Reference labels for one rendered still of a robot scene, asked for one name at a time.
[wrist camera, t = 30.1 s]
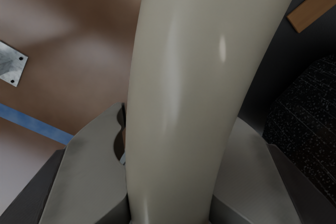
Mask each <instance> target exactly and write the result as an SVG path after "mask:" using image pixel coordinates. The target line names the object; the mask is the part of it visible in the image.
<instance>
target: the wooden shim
mask: <svg viewBox="0 0 336 224"><path fill-rule="evenodd" d="M335 4H336V0H305V1H304V2H303V3H301V4H300V5H299V6H298V7H297V8H295V9H294V10H293V11H292V12H291V13H290V14H288V15H287V16H286V17H287V19H288V20H289V22H290V23H291V24H292V26H293V27H294V29H295V30H296V31H297V33H300V32H302V31H303V30H304V29H305V28H307V27H308V26H309V25H310V24H312V23H313V22H314V21H315V20H317V19H318V18H319V17H320V16H322V15H323V14H324V13H325V12H327V11H328V10H329V9H330V8H332V7H333V6H334V5H335Z"/></svg>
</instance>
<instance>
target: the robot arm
mask: <svg viewBox="0 0 336 224"><path fill-rule="evenodd" d="M125 127H126V109H125V103H124V102H123V103H122V102H117V103H115V104H113V105H112V106H111V107H109V108H108V109H107V110H105V111H104V112H103V113H101V114H100V115H99V116H97V117H96V118H95V119H93V120H92V121H91V122H89V123H88V124H87V125H86V126H85V127H83V128H82V129H81V130H80V131H79V132H78V133H77V134H76V135H75V136H74V137H73V138H72V139H71V140H70V141H69V143H68V144H67V145H66V146H65V147H64V149H58V150H56V151H55V152H54V153H53V154H52V156H51V157H50V158H49V159H48V160H47V162H46V163H45V164H44V165H43V166H42V167H41V169H40V170H39V171H38V172H37V173H36V174H35V176H34V177H33V178H32V179H31V180H30V181H29V183H28V184H27V185H26V186H25V187H24V189H23V190H22V191H21V192H20V193H19V194H18V196H17V197H16V198H15V199H14V200H13V201H12V203H11V204H10V205H9V206H8V207H7V209H6V210H5V211H4V212H3V213H2V215H1V216H0V224H129V223H130V221H131V213H130V207H129V201H128V191H127V179H126V168H125V166H124V165H123V164H122V163H121V162H120V160H121V157H122V156H123V154H124V152H125V148H124V141H123V134H122V132H123V130H124V129H125ZM209 221H210V222H211V223H212V224H336V208H335V207H334V206H333V205H332V204H331V203H330V201H329V200H328V199H327V198H326V197H325V196H324V195H323V194H322V193H321V192H320V191H319V190H318V189H317V188H316V187H315V186H314V185H313V183H312V182H311V181H310V180H309V179H308V178H307V177H306V176H305V175H304V174H303V173H302V172H301V171H300V170H299V169H298V168H297V167H296V166H295V165H294V164H293V163H292V162H291V160H290V159H289V158H288V157H287V156H286V155H285V154H284V153H283V152H282V151H281V150H280V149H279V148H278V147H277V146H276V145H275V144H268V143H267V142H266V141H265V140H264V139H263V138H262V137H261V136H260V135H259V134H258V133H257V132H256V131H255V130H254V129H253V128H252V127H251V126H249V125H248V124H247V123H246V122H244V121H243V120H242V119H240V118H239V117H237V118H236V120H235V123H234V125H233V128H232V131H231V134H230V136H229V139H228V142H227V145H226V148H225V151H224V154H223V157H222V160H221V163H220V167H219V170H218V174H217V177H216V181H215V186H214V190H213V194H212V200H211V205H210V211H209Z"/></svg>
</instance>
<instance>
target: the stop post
mask: <svg viewBox="0 0 336 224"><path fill-rule="evenodd" d="M28 58H29V57H28V56H27V55H25V54H23V53H21V52H20V51H18V50H16V49H15V48H13V47H11V46H9V45H8V44H6V43H4V42H3V41H1V40H0V79H2V80H4V81H6V82H8V83H10V84H11V85H13V86H15V87H17V86H18V84H19V81H20V79H21V76H22V74H23V71H24V68H25V66H26V63H27V61H28Z"/></svg>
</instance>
